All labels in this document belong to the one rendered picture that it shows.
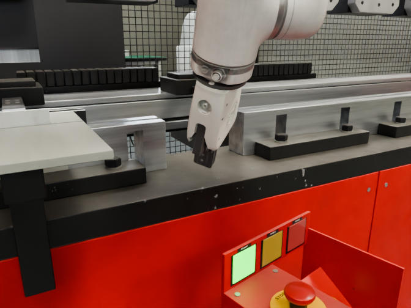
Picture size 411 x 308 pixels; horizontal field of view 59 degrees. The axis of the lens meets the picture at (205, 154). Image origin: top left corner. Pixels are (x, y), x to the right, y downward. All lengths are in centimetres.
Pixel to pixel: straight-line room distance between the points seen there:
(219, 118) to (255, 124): 31
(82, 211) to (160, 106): 46
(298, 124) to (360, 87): 56
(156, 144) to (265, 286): 32
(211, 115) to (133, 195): 20
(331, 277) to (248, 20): 43
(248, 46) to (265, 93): 67
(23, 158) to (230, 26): 26
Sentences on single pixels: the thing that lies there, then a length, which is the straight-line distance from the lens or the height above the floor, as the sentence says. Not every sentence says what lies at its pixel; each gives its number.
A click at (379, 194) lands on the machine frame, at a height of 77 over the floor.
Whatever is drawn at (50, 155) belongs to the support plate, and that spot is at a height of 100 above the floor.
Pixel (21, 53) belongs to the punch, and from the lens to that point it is 66.
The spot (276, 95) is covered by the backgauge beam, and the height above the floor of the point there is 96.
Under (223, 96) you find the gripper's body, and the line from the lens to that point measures 47.
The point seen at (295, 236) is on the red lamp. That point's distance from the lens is 62.
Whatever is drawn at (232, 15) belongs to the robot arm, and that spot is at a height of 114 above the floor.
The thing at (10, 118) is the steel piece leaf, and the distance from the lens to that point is 56.
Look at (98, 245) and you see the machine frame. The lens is 59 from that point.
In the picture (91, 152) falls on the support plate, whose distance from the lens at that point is 40.
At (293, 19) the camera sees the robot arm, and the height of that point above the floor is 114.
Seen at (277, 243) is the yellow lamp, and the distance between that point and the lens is 59.
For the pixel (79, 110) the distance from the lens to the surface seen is 66.
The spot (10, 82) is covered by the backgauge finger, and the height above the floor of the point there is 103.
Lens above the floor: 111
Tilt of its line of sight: 17 degrees down
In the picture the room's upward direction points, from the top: straight up
